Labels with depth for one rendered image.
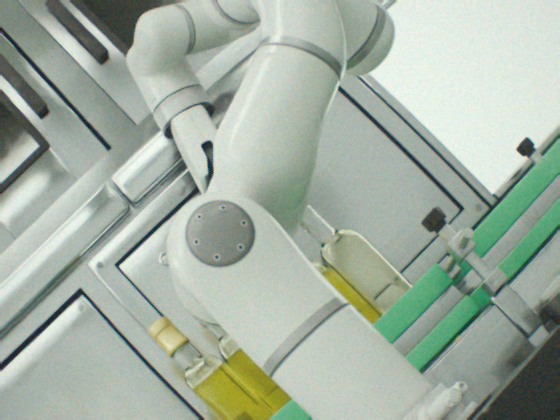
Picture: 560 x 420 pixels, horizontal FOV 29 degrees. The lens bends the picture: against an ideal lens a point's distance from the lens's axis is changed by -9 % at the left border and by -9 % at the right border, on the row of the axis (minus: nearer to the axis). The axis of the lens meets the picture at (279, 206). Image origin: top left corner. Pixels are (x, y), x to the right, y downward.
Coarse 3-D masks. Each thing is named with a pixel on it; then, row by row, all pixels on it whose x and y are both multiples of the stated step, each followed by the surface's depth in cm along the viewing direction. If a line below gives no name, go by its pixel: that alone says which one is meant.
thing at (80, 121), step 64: (0, 0) 174; (64, 0) 176; (128, 0) 176; (0, 64) 170; (64, 64) 170; (192, 64) 172; (0, 128) 169; (64, 128) 169; (128, 128) 167; (0, 192) 166; (64, 192) 166; (128, 192) 162; (0, 256) 161; (64, 256) 159; (0, 320) 156; (64, 320) 160; (128, 320) 159; (0, 384) 156; (64, 384) 157; (128, 384) 157
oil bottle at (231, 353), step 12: (228, 336) 141; (228, 348) 140; (240, 348) 140; (228, 360) 139; (240, 360) 139; (252, 360) 139; (240, 372) 139; (252, 372) 139; (264, 372) 139; (252, 384) 139; (264, 384) 138; (276, 384) 138; (264, 396) 138; (276, 396) 138; (288, 396) 138; (276, 408) 138
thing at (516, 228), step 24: (552, 168) 145; (528, 192) 144; (552, 192) 144; (504, 216) 143; (528, 216) 144; (552, 216) 143; (480, 240) 142; (504, 240) 143; (528, 240) 142; (456, 264) 141; (504, 264) 141; (480, 288) 140; (456, 336) 139
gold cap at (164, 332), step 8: (160, 320) 142; (168, 320) 143; (152, 328) 142; (160, 328) 142; (168, 328) 142; (176, 328) 142; (152, 336) 142; (160, 336) 141; (168, 336) 141; (176, 336) 141; (184, 336) 142; (160, 344) 142; (168, 344) 141; (176, 344) 141; (168, 352) 141
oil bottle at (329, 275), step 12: (312, 264) 143; (324, 276) 143; (336, 276) 143; (336, 288) 142; (348, 288) 142; (348, 300) 142; (360, 300) 142; (360, 312) 141; (372, 312) 141; (372, 324) 141
